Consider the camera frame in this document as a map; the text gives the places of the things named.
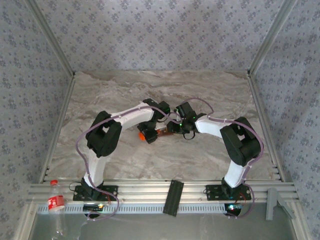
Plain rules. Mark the brown chocolate bar piece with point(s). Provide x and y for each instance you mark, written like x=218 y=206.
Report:
x=165 y=132

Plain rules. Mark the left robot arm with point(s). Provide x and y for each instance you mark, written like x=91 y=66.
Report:
x=136 y=120

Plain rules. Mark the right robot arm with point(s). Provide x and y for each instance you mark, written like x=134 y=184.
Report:
x=210 y=127

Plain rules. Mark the grey metal sheet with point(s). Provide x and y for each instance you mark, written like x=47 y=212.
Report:
x=162 y=227

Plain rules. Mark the small circuit board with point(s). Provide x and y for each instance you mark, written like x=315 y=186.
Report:
x=93 y=207
x=233 y=207

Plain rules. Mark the clear bottle with red label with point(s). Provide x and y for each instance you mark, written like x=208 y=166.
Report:
x=56 y=203

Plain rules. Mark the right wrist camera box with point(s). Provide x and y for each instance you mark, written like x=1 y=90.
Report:
x=177 y=118

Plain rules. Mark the aluminium front rail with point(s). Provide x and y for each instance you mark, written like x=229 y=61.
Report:
x=140 y=192

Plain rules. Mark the black rail bracket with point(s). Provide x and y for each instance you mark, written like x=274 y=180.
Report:
x=173 y=197

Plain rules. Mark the aluminium side rail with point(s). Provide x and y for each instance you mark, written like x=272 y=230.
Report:
x=257 y=100

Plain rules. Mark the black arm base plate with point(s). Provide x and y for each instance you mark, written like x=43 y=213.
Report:
x=212 y=195
x=77 y=197

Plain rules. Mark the aluminium corner post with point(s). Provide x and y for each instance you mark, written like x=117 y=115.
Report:
x=270 y=37
x=53 y=37

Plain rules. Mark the grey angle bracket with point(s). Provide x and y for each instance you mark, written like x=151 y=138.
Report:
x=272 y=202

